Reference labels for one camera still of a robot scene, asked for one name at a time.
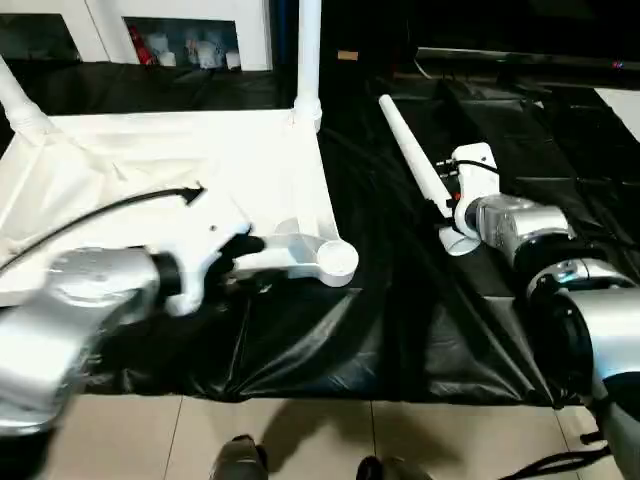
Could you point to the white cabinet with glass doors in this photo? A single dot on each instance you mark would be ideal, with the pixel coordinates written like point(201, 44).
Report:
point(255, 30)

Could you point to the grey left robot foot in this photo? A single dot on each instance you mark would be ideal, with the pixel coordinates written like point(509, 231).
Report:
point(240, 460)

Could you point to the white plastic table top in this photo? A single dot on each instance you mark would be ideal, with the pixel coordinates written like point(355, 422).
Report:
point(200, 160)

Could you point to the large black screen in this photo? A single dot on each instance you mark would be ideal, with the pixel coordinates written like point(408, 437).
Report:
point(500, 30)

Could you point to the white plastic table leg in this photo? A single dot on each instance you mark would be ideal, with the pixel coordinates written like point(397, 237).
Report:
point(308, 60)
point(15, 100)
point(410, 150)

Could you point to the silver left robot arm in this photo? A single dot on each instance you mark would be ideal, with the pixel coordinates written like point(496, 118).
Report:
point(70, 320)

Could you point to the grey right robot foot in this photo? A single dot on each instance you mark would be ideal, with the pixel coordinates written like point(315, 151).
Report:
point(400, 470)

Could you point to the flat white board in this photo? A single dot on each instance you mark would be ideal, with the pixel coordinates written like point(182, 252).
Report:
point(625, 110)

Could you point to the black plastic mat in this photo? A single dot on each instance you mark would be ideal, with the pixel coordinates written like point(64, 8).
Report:
point(400, 320)

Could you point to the grey robot foot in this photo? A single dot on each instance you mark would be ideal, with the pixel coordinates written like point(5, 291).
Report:
point(240, 460)
point(400, 470)

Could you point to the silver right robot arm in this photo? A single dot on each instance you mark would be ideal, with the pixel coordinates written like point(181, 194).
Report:
point(590, 320)

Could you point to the small tan label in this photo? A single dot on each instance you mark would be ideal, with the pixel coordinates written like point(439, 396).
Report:
point(347, 55)

